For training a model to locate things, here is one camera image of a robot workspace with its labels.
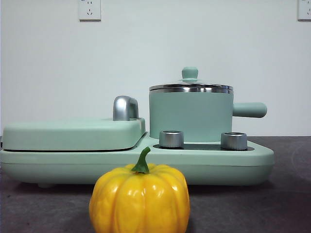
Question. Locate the glass pot lid green knob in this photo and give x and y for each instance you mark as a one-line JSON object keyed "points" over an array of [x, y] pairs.
{"points": [[190, 72]]}

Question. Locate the yellow toy pumpkin green stem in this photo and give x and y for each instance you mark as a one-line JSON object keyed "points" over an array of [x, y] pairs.
{"points": [[138, 201]]}

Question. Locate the silver control knob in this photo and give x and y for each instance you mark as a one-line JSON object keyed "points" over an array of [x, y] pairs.
{"points": [[233, 142], [171, 140]]}

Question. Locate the mint green breakfast machine base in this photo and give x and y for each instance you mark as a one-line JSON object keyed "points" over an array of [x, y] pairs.
{"points": [[206, 167]]}

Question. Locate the mint green hinged griddle cover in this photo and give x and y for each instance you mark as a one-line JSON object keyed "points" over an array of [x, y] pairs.
{"points": [[68, 136]]}

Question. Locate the white wall socket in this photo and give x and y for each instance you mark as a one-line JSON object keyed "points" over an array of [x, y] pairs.
{"points": [[90, 14], [305, 12]]}

